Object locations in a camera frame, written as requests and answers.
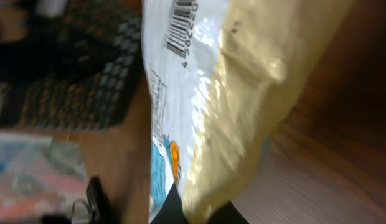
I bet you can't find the yellow white snack bag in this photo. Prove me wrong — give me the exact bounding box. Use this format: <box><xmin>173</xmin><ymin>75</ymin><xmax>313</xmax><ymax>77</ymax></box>
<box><xmin>142</xmin><ymin>0</ymin><xmax>353</xmax><ymax>223</ymax></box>

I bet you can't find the grey plastic mesh basket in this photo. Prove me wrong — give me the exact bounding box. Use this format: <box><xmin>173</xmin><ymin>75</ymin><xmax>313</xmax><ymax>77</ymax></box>
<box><xmin>0</xmin><ymin>1</ymin><xmax>143</xmax><ymax>131</ymax></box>

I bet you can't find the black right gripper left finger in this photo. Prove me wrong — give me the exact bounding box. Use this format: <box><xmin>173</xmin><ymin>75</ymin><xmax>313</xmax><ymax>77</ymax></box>
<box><xmin>150</xmin><ymin>184</ymin><xmax>189</xmax><ymax>224</ymax></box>

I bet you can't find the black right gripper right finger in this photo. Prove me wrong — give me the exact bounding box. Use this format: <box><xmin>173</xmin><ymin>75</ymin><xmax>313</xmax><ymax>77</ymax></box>
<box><xmin>208</xmin><ymin>202</ymin><xmax>248</xmax><ymax>224</ymax></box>

